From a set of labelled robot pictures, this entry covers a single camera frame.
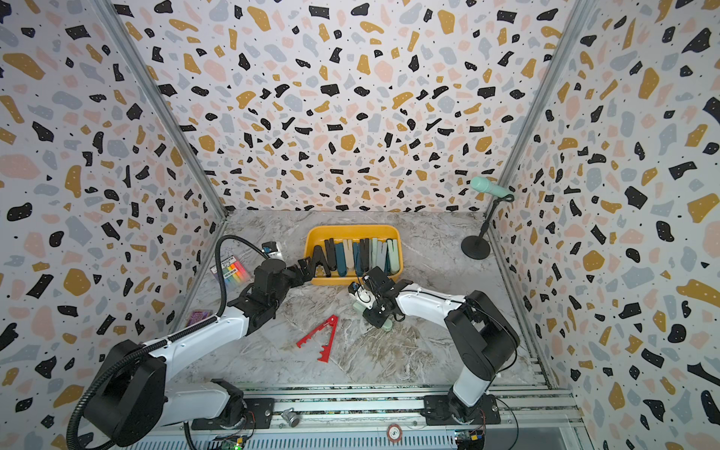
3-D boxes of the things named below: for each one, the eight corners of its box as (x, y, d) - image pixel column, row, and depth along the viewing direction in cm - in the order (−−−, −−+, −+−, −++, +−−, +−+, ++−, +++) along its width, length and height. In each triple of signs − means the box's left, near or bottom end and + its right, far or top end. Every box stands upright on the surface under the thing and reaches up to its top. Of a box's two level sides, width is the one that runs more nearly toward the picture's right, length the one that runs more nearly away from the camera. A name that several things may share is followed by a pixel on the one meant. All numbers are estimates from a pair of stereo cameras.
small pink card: (189, 326, 91) (185, 323, 89) (195, 312, 94) (192, 309, 92) (206, 326, 91) (203, 323, 89) (212, 312, 94) (209, 309, 92)
